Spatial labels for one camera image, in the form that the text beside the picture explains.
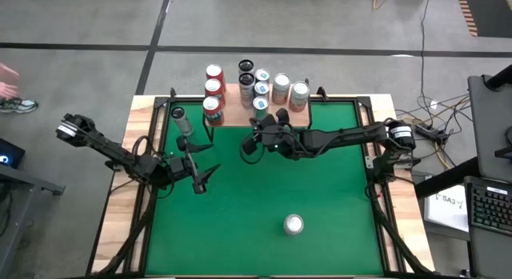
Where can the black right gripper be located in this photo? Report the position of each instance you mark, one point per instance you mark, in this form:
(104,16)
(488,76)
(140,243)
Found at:
(280,139)

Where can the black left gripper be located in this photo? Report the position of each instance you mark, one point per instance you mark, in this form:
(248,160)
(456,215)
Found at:
(185,169)

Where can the blue silver Red Bull can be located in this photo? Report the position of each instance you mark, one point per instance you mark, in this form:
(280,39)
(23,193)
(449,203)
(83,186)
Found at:
(262,89)
(262,75)
(260,105)

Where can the red Fanta can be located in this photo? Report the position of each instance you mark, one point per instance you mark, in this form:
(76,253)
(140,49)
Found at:
(213,87)
(214,71)
(212,107)

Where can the white orange Spindrift can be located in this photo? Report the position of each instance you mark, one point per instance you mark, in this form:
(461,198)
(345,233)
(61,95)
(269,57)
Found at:
(281,85)

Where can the white red Spindrift can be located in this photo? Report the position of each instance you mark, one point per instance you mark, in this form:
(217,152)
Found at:
(294,225)
(300,93)

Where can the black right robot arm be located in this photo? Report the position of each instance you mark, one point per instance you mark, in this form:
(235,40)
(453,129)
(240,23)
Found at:
(352,135)

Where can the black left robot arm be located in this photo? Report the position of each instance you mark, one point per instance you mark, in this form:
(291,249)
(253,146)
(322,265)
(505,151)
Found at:
(112,151)

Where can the green table mat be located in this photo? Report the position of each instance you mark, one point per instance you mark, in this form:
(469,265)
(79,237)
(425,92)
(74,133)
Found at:
(260,207)

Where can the black power strip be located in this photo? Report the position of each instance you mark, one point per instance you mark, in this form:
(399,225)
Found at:
(430,132)

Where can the grey side table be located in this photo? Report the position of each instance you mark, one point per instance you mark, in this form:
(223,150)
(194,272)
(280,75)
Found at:
(24,179)

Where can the person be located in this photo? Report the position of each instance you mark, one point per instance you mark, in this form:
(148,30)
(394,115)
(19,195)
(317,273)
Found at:
(20,106)

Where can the black desk strut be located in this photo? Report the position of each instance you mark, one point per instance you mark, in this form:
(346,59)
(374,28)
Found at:
(444,177)

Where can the black computer tower blue lights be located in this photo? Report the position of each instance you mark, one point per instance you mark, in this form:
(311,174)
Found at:
(10,151)

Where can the white paper sheet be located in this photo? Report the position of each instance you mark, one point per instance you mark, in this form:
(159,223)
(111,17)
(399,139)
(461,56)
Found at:
(446,209)

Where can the grey desk top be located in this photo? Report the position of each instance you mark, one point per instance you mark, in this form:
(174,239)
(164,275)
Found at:
(488,123)

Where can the black backlit keyboard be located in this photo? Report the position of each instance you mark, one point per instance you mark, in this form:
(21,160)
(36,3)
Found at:
(492,209)

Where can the black monitor stand base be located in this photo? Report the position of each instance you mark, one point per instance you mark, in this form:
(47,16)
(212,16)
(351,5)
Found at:
(506,151)

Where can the black monitor pole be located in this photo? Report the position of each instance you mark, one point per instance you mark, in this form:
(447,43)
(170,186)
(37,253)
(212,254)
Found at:
(502,77)

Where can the grey keyboard tray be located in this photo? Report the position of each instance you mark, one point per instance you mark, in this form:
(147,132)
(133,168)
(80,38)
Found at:
(492,255)

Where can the black mat striped edge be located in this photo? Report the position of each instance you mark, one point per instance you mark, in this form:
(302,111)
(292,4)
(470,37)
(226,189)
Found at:
(492,11)

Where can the wooden shelf black metal frame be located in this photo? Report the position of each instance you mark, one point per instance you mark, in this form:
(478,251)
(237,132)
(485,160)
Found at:
(236,118)

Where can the black aluminium table frame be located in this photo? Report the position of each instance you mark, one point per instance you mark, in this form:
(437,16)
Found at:
(344,99)

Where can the silver mounting bracket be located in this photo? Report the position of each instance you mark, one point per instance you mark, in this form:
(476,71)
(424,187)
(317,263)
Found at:
(370,162)

